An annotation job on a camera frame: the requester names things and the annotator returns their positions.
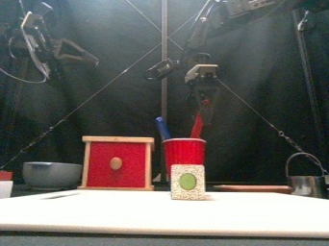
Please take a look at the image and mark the toy sushi roll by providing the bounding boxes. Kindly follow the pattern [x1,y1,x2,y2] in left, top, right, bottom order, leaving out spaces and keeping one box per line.
[169,163,207,202]

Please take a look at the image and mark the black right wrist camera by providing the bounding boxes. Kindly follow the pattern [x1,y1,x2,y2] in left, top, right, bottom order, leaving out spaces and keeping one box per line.
[144,58,179,82]

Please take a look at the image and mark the grey vertical frame pole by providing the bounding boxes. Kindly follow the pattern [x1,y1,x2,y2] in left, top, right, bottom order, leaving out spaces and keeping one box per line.
[160,0,169,185]

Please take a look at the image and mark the pink square plate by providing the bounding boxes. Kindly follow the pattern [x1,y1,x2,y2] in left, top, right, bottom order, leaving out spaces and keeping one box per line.
[212,184,294,194]

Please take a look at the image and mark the red and white block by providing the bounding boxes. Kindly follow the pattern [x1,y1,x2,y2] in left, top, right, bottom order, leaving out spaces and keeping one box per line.
[0,170,15,200]

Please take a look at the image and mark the black frame upright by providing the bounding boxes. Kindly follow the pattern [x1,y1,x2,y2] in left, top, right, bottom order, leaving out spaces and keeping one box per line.
[291,8,322,155]

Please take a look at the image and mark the pale blue bowl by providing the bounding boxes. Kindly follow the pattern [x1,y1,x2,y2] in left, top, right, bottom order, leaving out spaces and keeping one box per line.
[19,160,82,190]

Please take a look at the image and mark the small metal pot with handle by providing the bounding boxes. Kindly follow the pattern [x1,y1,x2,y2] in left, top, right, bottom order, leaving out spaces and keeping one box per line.
[283,151,329,199]

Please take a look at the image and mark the red plastic cup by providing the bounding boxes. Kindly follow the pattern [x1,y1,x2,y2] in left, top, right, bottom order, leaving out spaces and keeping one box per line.
[160,137,208,185]

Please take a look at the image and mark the blue toy utensil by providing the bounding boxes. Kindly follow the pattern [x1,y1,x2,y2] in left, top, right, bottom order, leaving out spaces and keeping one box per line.
[153,115,173,141]

